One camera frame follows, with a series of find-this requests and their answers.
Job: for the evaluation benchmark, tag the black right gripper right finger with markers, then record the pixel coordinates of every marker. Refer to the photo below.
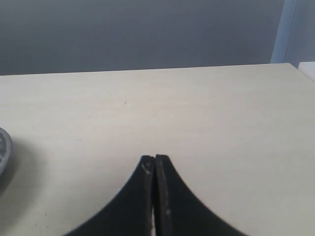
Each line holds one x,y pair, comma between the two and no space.
178,212

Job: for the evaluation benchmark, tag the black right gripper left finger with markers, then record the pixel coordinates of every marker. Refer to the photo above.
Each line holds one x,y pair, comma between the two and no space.
129,213

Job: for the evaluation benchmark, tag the round stainless steel plate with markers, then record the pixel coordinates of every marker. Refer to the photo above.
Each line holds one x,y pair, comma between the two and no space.
5,149

